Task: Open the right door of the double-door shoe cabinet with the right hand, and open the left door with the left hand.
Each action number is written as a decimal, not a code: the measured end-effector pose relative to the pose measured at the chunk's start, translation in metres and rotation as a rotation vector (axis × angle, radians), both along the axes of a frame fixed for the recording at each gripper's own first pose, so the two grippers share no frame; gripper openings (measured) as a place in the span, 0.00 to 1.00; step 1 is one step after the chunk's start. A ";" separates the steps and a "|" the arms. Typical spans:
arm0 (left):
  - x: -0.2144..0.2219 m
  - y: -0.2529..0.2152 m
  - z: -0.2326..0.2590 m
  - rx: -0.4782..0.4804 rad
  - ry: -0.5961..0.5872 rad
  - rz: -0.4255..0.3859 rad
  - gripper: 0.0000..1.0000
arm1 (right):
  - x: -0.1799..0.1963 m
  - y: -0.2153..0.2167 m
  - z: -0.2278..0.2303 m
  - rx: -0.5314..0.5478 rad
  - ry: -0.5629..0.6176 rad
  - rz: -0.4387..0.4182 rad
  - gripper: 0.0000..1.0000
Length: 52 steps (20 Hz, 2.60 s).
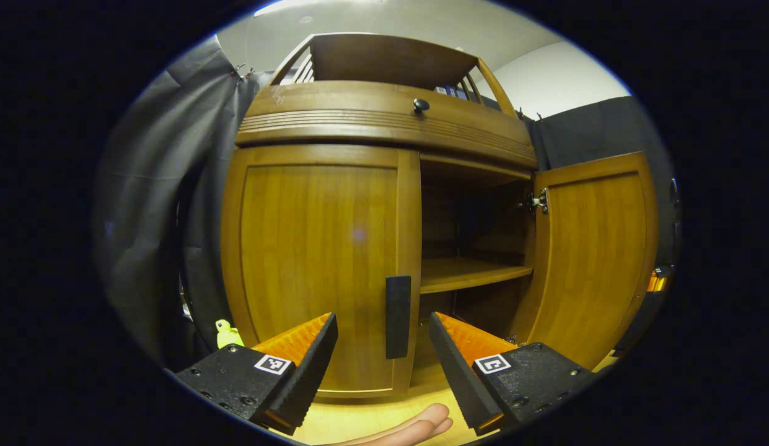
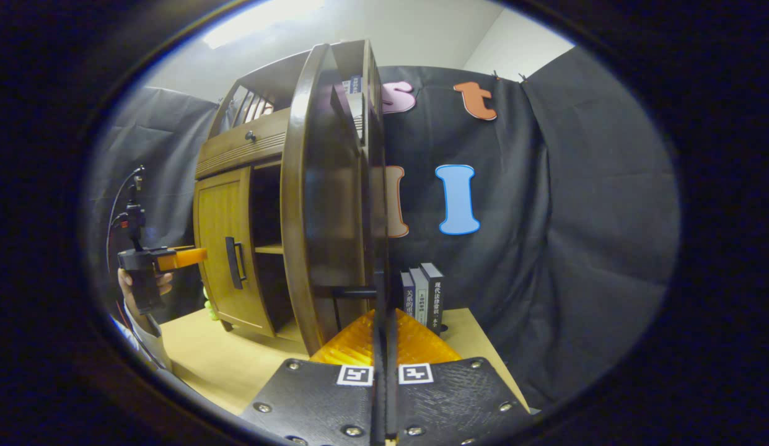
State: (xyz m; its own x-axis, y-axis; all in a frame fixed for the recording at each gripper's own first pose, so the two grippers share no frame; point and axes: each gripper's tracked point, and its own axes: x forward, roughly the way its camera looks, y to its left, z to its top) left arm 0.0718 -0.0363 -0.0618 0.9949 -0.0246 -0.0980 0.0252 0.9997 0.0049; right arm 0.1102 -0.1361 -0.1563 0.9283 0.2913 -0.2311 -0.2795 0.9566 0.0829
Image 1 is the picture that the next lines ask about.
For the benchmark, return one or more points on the green frog plush toy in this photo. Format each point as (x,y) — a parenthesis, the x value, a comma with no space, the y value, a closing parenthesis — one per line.
(228,336)

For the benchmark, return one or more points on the brown wooden double-door shoe cabinet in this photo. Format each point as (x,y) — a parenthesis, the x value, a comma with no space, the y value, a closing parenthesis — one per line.
(384,59)

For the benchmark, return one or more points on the grey book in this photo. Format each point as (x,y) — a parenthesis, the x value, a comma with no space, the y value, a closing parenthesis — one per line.
(443,91)

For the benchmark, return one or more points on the wooden shoe cabinet door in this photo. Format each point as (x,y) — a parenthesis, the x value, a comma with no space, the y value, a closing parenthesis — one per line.
(595,260)
(316,248)

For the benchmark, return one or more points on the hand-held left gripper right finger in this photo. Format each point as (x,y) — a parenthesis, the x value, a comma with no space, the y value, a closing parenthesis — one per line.
(457,378)

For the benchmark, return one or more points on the wooden cabinet inner shelf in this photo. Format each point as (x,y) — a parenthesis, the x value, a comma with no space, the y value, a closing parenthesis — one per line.
(465,272)

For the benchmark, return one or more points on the wooden cabinet drawer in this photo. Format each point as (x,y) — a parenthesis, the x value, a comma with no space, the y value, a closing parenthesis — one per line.
(334,99)

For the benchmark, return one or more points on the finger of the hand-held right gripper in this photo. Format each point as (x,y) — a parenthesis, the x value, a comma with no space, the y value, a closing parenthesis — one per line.
(657,280)

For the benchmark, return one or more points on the black backdrop cloth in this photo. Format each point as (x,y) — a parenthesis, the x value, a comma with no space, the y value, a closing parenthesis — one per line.
(149,186)

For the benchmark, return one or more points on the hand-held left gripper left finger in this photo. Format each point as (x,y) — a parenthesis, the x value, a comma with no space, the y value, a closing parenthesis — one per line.
(308,378)

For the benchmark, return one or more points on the black round drawer knob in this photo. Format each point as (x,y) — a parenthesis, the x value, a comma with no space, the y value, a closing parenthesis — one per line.
(421,105)

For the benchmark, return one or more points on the metal door hinge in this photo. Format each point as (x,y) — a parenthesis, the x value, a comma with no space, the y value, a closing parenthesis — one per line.
(538,201)
(514,339)

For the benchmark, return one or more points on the ceiling light panel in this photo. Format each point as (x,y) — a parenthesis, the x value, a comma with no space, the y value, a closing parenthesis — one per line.
(291,6)

